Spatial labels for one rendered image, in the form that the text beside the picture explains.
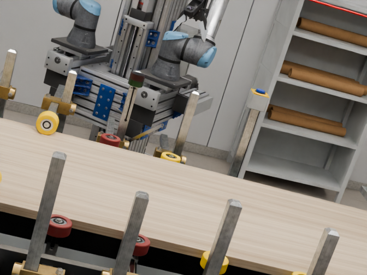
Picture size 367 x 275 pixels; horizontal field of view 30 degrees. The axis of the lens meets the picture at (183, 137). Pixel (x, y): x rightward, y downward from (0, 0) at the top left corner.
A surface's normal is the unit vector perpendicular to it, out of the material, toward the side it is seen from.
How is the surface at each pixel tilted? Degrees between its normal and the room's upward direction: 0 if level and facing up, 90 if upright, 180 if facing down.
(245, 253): 0
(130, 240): 90
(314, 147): 90
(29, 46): 90
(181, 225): 0
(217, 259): 90
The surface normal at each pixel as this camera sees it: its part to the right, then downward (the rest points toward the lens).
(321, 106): 0.14, 0.34
